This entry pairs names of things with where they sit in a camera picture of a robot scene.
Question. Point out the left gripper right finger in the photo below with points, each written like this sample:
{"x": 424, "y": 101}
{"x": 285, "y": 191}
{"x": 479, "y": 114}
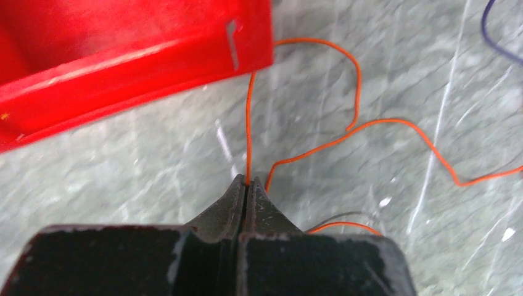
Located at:
{"x": 263, "y": 220}

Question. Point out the red bin centre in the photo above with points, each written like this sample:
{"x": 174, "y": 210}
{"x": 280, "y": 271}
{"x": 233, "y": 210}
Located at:
{"x": 66, "y": 63}

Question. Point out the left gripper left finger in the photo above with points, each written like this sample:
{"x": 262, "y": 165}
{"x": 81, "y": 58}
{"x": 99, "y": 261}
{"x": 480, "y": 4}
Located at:
{"x": 210, "y": 252}

